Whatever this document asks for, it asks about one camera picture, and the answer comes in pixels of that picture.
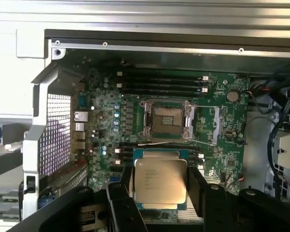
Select thin red wire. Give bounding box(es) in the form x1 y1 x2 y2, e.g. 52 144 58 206
246 88 271 95

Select wire locking lever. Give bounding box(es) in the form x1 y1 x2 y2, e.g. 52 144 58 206
138 141 171 146

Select black wire bundle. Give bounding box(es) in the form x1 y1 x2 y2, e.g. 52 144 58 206
268 61 290 99

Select open silver PC case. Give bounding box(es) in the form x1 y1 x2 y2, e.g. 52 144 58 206
21 29 290 232

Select grey parts rack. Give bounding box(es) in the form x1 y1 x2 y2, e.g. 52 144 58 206
0 122 30 228

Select silver drive cage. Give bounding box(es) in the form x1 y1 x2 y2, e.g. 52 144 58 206
273 129 290 176

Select CPU socket with gold pins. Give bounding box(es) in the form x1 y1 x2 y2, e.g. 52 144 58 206
138 98 199 142

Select round silver coin battery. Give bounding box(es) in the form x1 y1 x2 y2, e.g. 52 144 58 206
227 89 240 102

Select silver rear port block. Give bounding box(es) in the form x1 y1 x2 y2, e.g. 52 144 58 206
72 111 89 155

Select black case latch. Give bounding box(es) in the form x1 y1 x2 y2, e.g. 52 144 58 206
26 175 48 194

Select green motherboard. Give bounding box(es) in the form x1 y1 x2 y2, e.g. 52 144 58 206
86 54 251 219

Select silver socket cover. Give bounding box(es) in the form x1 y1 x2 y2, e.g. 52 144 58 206
183 101 197 141

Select black and red cables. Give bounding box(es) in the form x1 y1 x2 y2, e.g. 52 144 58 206
267 84 290 176

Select silver finned heatsink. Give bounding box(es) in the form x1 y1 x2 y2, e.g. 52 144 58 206
186 195 202 218

